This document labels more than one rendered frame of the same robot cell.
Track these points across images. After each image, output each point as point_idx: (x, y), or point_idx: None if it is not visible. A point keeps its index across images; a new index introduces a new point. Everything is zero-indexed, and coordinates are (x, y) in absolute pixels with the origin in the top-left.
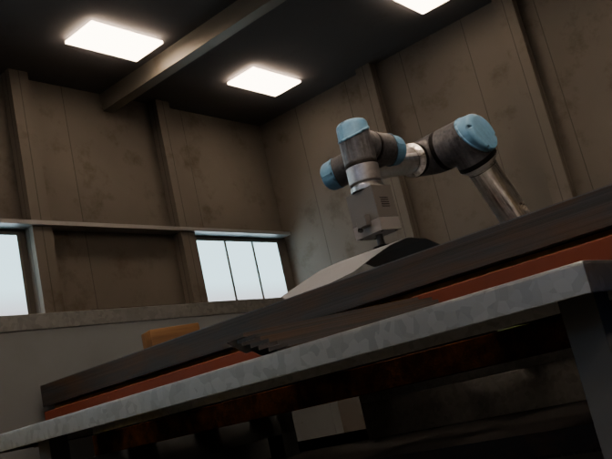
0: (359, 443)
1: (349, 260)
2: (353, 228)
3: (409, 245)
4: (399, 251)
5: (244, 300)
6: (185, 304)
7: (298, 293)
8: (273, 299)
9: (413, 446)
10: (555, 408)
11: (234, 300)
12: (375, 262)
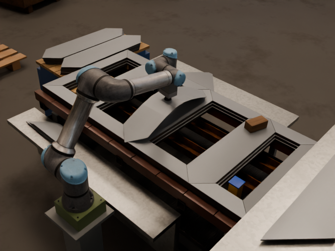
0: (185, 220)
1: (182, 93)
2: (177, 90)
3: (157, 99)
4: (160, 103)
5: (257, 201)
6: (288, 171)
7: (200, 92)
8: (237, 222)
9: (171, 152)
10: (114, 164)
11: (263, 195)
12: (169, 110)
